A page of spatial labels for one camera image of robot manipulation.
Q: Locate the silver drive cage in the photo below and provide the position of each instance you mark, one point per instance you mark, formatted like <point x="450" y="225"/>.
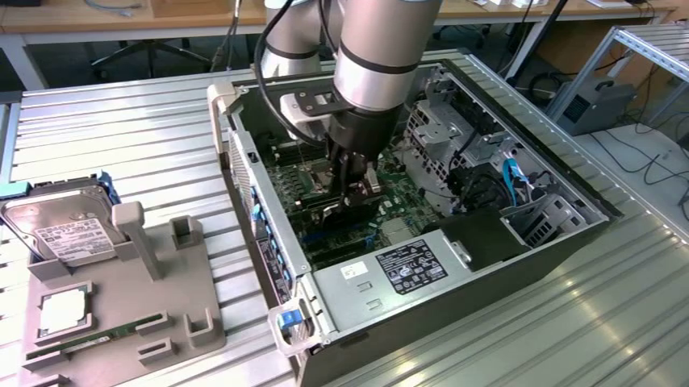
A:
<point x="436" y="133"/>

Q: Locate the hard disk blue carrier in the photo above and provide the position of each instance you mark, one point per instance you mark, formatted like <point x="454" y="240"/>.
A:
<point x="64" y="230"/>

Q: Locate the green RAM stick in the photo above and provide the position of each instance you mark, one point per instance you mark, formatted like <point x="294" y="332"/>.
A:
<point x="96" y="335"/>
<point x="314" y="209"/>

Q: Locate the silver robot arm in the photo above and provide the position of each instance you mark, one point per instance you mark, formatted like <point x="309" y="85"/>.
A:
<point x="372" y="84"/>

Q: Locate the silver chipset heatsink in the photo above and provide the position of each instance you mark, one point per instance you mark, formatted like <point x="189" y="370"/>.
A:
<point x="404" y="231"/>

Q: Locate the aluminium frame side table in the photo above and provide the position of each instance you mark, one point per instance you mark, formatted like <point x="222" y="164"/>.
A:
<point x="645" y="44"/>

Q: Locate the CPU socket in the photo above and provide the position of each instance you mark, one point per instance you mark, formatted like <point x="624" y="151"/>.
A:
<point x="318" y="177"/>

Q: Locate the blue case release latch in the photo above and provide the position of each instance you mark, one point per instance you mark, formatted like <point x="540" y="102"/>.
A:
<point x="287" y="319"/>

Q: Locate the blue card retention clip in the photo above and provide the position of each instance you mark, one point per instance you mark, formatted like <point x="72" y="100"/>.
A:
<point x="281" y="259"/>
<point x="270" y="244"/>
<point x="255" y="209"/>
<point x="287" y="275"/>

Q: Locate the white latch RAM slot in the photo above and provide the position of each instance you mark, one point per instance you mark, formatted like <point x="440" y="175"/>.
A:
<point x="285" y="146"/>
<point x="285" y="155"/>
<point x="307" y="203"/>

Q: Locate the black office chair base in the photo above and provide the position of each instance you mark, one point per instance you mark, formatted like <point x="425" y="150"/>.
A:
<point x="460" y="31"/>
<point x="151" y="50"/>

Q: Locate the black plastic shroud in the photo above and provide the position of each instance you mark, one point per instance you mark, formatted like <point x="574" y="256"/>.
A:
<point x="480" y="238"/>

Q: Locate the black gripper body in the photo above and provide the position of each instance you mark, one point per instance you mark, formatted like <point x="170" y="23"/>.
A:
<point x="364" y="133"/>

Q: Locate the wooden desk white frame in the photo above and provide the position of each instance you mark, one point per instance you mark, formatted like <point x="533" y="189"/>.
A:
<point x="592" y="12"/>
<point x="107" y="22"/>

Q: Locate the black silver PC case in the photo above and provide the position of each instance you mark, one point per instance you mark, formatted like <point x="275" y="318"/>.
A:
<point x="485" y="290"/>

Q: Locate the thin steel locking lever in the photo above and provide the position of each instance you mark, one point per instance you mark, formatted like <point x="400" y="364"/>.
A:
<point x="303" y="157"/>

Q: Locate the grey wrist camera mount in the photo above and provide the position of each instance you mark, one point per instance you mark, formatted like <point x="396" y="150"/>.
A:
<point x="303" y="115"/>

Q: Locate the grey parts rack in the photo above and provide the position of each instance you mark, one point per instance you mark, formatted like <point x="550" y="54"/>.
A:
<point x="162" y="290"/>

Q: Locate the grey power supply unit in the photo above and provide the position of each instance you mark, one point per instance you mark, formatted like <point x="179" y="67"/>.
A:
<point x="350" y="298"/>

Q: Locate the long black expansion slot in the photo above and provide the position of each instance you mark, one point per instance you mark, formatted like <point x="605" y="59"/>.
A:
<point x="345" y="258"/>
<point x="339" y="246"/>

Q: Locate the silver CPU chip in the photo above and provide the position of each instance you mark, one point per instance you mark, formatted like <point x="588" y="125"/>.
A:
<point x="64" y="312"/>

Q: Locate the silver disk bay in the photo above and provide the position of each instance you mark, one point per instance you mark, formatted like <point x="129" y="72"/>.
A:
<point x="544" y="225"/>

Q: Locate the grey equipment box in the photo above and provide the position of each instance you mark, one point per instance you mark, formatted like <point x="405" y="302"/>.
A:
<point x="592" y="109"/>

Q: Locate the green motherboard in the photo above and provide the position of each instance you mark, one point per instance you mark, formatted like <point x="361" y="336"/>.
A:
<point x="404" y="197"/>

